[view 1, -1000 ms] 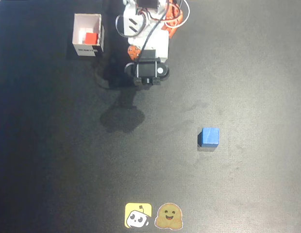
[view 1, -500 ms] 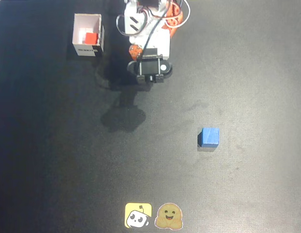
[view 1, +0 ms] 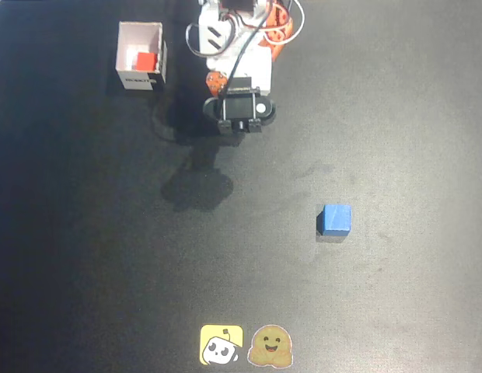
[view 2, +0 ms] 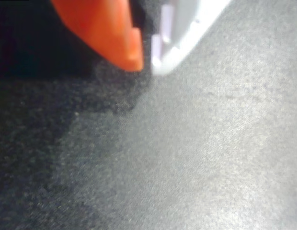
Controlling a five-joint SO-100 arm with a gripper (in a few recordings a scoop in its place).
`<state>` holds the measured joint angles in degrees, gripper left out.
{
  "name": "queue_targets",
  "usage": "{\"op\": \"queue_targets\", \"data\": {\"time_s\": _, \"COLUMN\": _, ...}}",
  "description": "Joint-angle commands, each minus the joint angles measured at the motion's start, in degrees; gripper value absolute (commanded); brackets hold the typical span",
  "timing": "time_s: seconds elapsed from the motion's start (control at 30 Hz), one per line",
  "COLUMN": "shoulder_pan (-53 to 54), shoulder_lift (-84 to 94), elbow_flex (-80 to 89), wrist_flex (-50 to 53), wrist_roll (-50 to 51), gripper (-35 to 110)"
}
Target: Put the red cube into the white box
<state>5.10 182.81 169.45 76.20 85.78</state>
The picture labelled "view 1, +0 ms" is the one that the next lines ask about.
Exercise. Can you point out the white cardboard box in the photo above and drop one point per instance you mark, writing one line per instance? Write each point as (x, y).
(138, 37)

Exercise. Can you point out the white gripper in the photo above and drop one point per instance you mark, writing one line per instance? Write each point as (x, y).
(253, 73)

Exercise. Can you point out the hugging face emoji sticker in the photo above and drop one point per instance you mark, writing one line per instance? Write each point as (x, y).
(270, 346)

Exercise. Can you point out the red cube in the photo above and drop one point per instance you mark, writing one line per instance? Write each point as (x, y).
(146, 62)

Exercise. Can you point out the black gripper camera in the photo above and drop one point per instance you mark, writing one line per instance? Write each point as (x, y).
(239, 105)

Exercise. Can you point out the blue cube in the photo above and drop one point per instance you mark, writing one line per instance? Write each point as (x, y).
(336, 219)

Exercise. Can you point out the white and orange robot arm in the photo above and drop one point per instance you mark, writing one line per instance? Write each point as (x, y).
(212, 27)

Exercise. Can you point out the yellow robot face sticker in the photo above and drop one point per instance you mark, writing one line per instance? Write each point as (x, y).
(219, 344)

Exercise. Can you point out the black table mat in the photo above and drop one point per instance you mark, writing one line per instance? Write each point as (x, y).
(109, 241)

